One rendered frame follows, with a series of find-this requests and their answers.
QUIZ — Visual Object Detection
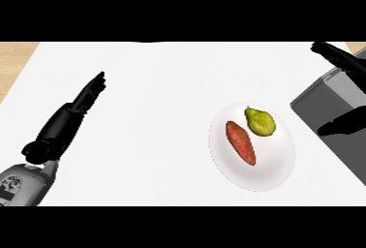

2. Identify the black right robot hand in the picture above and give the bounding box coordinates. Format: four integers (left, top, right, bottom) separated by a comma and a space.
308, 41, 366, 138

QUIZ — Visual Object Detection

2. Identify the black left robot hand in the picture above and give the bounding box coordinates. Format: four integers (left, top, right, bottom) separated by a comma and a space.
20, 71, 107, 166

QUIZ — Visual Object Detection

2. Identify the grey box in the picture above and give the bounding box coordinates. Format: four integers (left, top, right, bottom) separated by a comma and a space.
289, 46, 366, 187

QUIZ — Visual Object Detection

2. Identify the white oval plate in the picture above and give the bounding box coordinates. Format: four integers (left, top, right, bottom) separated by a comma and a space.
206, 102, 298, 193

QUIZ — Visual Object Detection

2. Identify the orange sweet potato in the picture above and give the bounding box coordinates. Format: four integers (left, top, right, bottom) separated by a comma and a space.
224, 120, 258, 167

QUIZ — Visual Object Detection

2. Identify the green pear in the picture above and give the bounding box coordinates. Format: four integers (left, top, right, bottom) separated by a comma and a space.
243, 106, 277, 138

